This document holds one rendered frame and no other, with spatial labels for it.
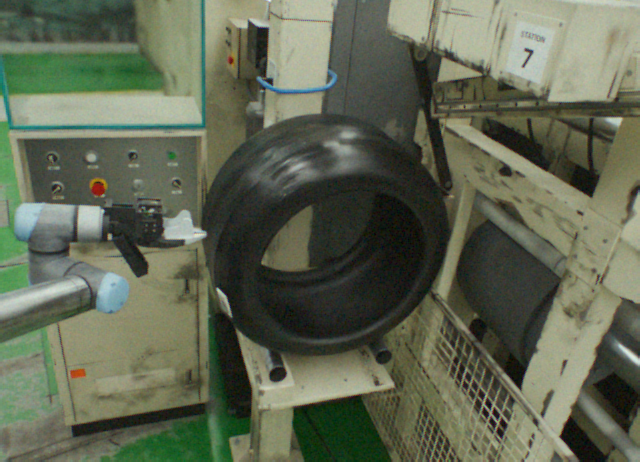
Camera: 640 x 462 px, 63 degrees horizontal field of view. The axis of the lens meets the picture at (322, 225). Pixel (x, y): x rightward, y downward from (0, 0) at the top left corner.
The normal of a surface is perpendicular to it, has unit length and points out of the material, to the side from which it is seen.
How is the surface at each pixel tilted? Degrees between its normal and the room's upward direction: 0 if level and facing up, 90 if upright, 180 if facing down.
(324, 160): 44
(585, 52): 90
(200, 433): 0
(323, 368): 0
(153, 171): 90
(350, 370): 0
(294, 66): 90
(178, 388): 90
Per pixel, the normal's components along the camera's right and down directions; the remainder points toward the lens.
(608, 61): 0.31, 0.48
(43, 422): 0.10, -0.87
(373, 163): 0.38, -0.33
